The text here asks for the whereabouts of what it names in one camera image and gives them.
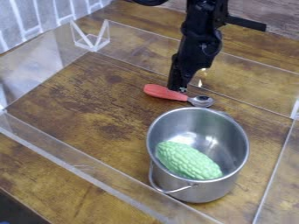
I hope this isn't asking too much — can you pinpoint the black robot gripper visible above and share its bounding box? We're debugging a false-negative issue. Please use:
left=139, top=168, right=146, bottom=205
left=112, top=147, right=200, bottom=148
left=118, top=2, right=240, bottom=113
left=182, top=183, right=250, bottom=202
left=167, top=24, right=222, bottom=93

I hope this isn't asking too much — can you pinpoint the orange handled metal spoon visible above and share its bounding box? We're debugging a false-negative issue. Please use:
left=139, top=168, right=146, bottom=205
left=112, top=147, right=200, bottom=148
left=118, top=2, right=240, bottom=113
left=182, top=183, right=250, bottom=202
left=144, top=84, right=214, bottom=108

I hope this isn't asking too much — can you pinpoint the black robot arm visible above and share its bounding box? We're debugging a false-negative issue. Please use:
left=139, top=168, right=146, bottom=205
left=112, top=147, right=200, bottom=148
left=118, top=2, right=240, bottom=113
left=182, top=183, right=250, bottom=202
left=167, top=0, right=222, bottom=93

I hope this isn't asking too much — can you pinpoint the stainless steel pot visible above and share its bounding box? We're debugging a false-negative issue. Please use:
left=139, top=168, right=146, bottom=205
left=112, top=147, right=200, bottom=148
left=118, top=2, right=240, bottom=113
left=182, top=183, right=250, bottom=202
left=146, top=108, right=250, bottom=203

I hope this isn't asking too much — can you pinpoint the green bitter melon toy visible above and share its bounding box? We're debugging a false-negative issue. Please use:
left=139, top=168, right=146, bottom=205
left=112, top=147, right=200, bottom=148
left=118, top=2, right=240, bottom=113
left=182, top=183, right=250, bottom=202
left=155, top=141, right=223, bottom=180

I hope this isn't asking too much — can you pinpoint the black wall strip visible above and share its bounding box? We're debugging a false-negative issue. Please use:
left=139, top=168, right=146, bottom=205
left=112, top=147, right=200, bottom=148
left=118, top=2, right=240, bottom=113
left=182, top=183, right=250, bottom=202
left=227, top=16, right=267, bottom=32

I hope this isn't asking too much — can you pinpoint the clear acrylic corner bracket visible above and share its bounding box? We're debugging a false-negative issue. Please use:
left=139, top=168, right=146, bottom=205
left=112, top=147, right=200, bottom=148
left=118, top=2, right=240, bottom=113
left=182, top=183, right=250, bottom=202
left=70, top=20, right=110, bottom=52

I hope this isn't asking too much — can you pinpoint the black cable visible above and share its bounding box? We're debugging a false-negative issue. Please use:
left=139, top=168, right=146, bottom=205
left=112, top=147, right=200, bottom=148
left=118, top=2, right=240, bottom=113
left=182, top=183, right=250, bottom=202
left=130, top=0, right=171, bottom=7

